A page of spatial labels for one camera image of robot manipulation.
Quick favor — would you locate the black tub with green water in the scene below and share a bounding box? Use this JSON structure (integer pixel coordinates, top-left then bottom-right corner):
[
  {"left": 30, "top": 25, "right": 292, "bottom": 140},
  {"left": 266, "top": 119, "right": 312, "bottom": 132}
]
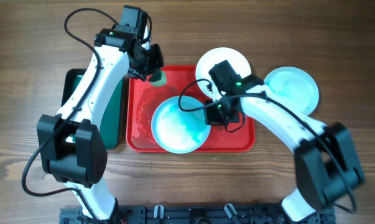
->
[{"left": 61, "top": 68, "right": 123, "bottom": 150}]

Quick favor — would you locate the white plate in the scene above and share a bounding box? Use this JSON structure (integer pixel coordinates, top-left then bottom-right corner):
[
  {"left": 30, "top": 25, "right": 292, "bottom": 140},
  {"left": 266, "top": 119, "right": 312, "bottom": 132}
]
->
[
  {"left": 195, "top": 47, "right": 252, "bottom": 100},
  {"left": 264, "top": 67, "right": 320, "bottom": 116},
  {"left": 151, "top": 96, "right": 211, "bottom": 154}
]

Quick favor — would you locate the red plastic tray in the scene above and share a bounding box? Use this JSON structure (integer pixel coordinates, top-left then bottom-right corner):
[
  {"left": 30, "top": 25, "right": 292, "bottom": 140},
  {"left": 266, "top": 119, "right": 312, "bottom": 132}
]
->
[{"left": 126, "top": 65, "right": 256, "bottom": 153}]

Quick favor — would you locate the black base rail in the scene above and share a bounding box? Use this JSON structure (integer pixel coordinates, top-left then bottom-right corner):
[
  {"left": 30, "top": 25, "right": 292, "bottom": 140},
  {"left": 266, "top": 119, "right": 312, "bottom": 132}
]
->
[{"left": 58, "top": 203, "right": 336, "bottom": 224}]

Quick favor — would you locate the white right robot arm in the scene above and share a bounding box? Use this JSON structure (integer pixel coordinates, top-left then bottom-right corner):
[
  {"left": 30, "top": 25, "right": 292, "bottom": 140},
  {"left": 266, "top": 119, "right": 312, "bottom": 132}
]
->
[{"left": 204, "top": 72, "right": 365, "bottom": 223}]

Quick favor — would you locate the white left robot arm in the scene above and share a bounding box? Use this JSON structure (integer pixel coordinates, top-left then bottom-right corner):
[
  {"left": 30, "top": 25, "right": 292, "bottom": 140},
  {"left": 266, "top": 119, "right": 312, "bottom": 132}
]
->
[{"left": 35, "top": 26, "right": 164, "bottom": 223}]

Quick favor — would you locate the green sponge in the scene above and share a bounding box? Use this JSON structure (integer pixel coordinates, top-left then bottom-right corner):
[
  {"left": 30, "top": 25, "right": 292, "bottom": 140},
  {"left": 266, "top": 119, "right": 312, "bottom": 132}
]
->
[{"left": 148, "top": 70, "right": 167, "bottom": 86}]

